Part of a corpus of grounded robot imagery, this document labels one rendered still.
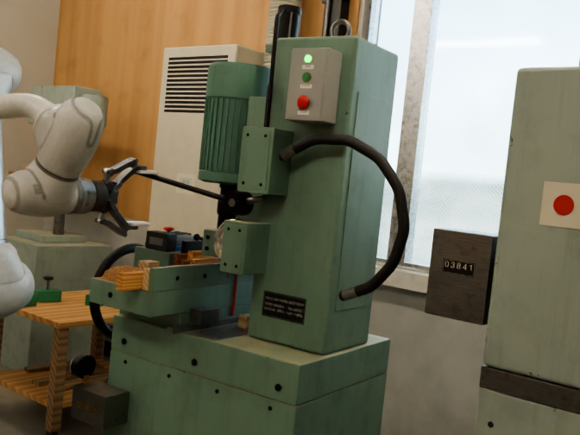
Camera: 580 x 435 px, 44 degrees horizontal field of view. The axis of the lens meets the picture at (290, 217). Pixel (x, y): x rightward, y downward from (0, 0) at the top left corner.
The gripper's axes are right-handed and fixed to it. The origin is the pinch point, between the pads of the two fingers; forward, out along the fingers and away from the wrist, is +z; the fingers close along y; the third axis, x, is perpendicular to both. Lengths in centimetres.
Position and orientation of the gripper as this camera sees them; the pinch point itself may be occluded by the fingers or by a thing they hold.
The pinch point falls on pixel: (147, 198)
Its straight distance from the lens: 191.1
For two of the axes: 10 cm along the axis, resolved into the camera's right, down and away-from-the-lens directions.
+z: 5.6, 0.1, 8.3
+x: -8.1, -2.0, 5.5
